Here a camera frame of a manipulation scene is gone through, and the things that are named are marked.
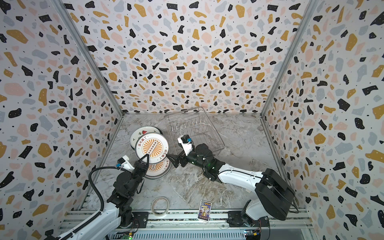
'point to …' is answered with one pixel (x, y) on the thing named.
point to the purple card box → (204, 211)
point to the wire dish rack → (197, 124)
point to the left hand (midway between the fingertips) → (149, 153)
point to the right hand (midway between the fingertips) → (170, 148)
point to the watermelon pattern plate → (141, 131)
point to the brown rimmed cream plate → (159, 130)
